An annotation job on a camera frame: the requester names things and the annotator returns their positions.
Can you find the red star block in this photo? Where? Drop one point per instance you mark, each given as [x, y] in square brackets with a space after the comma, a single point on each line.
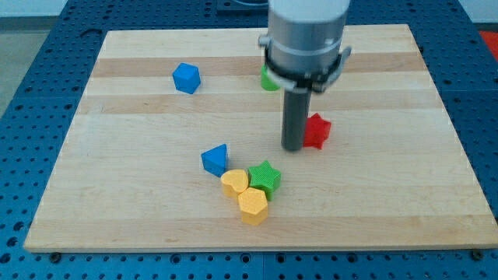
[317, 131]

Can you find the green block behind arm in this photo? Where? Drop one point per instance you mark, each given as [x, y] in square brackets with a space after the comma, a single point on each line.
[266, 83]

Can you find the green star block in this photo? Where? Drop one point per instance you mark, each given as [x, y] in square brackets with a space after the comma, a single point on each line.
[265, 178]

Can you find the blue cube block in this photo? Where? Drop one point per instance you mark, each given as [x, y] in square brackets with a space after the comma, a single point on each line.
[186, 78]

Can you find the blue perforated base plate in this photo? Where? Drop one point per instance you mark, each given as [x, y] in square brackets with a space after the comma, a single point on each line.
[38, 117]

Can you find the wooden board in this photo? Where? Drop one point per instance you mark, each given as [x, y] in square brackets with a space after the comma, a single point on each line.
[129, 177]

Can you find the yellow pentagon block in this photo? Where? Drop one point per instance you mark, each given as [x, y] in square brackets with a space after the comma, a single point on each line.
[253, 206]

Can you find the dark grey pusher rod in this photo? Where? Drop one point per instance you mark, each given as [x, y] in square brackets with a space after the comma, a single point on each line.
[294, 119]

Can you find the blue triangle block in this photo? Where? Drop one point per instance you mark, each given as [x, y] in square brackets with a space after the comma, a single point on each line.
[215, 160]

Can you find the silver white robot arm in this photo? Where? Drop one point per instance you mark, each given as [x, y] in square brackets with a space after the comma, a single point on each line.
[303, 43]

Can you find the yellow heart block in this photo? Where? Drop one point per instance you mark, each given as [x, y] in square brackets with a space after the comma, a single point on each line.
[234, 182]

